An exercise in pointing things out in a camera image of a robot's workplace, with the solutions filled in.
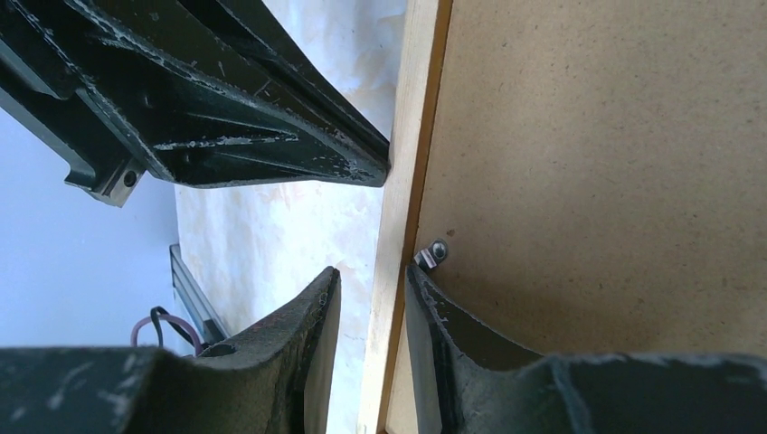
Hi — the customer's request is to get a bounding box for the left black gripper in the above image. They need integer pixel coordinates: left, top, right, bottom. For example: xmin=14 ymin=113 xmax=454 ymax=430
xmin=1 ymin=1 xmax=390 ymax=207

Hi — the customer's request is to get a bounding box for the wooden picture frame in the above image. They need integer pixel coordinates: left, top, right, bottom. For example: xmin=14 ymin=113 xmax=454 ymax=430
xmin=355 ymin=1 xmax=452 ymax=433

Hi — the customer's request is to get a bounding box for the aluminium rail front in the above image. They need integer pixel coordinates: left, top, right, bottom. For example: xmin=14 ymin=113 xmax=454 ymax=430
xmin=169 ymin=244 xmax=231 ymax=344

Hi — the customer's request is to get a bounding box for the small metal frame clip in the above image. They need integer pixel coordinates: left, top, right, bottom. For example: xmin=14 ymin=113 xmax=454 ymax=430
xmin=413 ymin=239 xmax=449 ymax=272

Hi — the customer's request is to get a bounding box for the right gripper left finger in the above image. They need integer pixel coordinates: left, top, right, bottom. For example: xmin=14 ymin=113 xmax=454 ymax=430
xmin=1 ymin=267 xmax=341 ymax=433

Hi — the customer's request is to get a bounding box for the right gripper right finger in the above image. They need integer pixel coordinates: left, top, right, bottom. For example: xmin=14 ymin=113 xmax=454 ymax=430
xmin=404 ymin=265 xmax=766 ymax=433

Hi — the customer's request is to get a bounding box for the brown backing board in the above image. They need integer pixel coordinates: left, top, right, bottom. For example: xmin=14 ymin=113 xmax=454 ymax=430
xmin=416 ymin=1 xmax=766 ymax=371

